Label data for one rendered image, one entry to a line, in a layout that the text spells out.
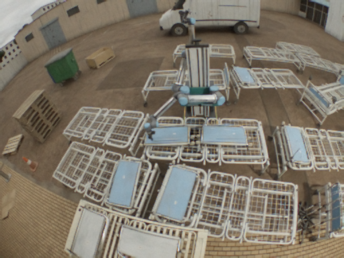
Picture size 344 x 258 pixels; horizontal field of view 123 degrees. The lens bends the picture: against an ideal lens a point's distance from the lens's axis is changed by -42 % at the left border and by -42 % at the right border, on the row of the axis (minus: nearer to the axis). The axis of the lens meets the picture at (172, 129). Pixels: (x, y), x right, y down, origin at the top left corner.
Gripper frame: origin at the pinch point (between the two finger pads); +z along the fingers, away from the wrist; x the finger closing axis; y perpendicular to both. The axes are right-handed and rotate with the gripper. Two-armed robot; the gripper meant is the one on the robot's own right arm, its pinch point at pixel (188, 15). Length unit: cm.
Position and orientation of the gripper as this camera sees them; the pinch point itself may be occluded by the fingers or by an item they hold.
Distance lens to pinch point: 223.0
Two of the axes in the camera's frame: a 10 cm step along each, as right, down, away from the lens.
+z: 2.0, 7.6, -6.2
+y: 8.9, 1.2, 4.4
